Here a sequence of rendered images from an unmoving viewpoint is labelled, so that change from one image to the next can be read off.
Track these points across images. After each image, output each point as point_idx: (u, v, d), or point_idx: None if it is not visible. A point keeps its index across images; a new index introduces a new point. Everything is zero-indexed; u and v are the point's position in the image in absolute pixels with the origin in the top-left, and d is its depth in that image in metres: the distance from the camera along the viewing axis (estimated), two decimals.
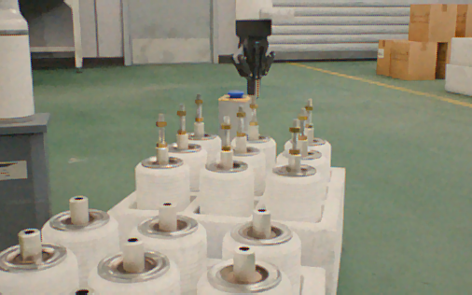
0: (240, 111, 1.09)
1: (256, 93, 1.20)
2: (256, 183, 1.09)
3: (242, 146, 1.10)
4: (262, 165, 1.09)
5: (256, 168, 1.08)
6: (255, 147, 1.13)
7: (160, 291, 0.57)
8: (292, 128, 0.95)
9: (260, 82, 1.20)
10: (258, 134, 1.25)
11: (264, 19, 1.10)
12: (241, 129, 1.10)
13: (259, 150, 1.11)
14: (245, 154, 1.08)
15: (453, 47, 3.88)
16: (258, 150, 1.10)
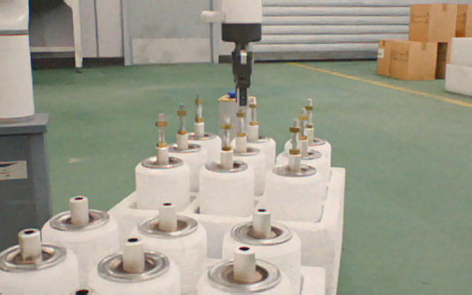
0: (240, 111, 1.09)
1: (240, 104, 1.06)
2: (256, 183, 1.09)
3: (242, 146, 1.10)
4: (262, 165, 1.09)
5: (256, 168, 1.08)
6: (255, 147, 1.13)
7: (160, 291, 0.57)
8: (292, 128, 0.95)
9: (239, 92, 1.04)
10: (258, 134, 1.25)
11: None
12: (241, 129, 1.10)
13: (259, 150, 1.11)
14: (245, 154, 1.08)
15: (453, 47, 3.88)
16: (258, 150, 1.10)
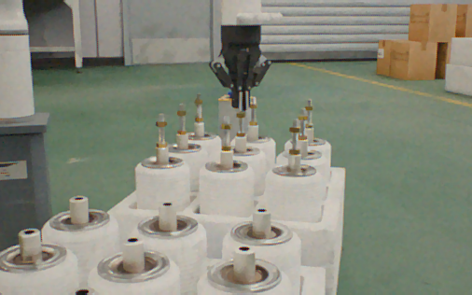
0: (239, 111, 1.10)
1: (243, 106, 1.09)
2: None
3: (238, 143, 1.12)
4: None
5: None
6: None
7: (160, 291, 0.57)
8: (292, 128, 0.95)
9: (250, 93, 1.09)
10: (258, 134, 1.25)
11: (239, 24, 0.99)
12: (238, 129, 1.11)
13: None
14: (233, 147, 1.14)
15: (453, 47, 3.88)
16: None
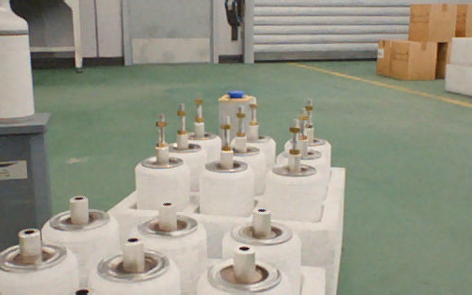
0: (239, 111, 1.10)
1: (233, 39, 1.36)
2: None
3: None
4: None
5: None
6: None
7: (160, 291, 0.57)
8: (292, 128, 0.95)
9: (230, 29, 1.34)
10: (258, 134, 1.25)
11: None
12: (238, 129, 1.11)
13: None
14: (233, 147, 1.14)
15: (453, 47, 3.88)
16: None
